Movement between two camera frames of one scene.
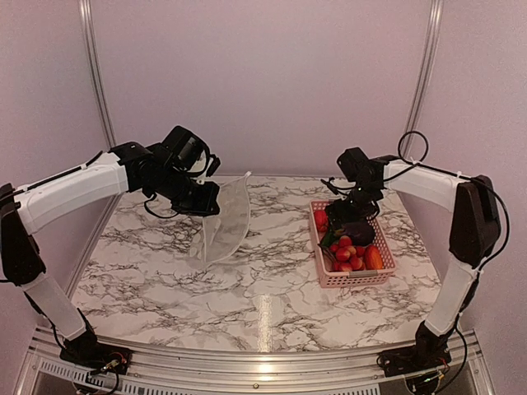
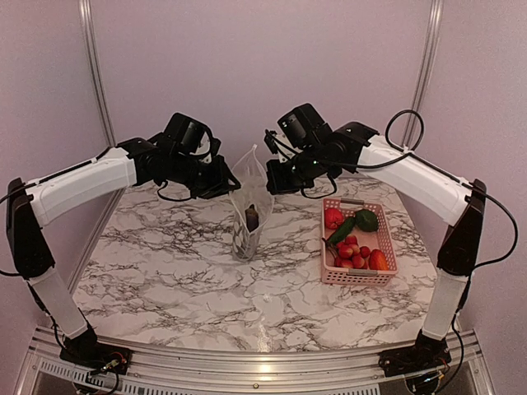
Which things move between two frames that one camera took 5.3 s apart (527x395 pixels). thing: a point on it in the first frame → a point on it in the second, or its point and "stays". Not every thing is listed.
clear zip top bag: (221, 234) → (257, 188)
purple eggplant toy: (361, 233) → (252, 218)
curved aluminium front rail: (42, 371) stays
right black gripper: (345, 215) → (277, 184)
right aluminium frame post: (426, 70) stays
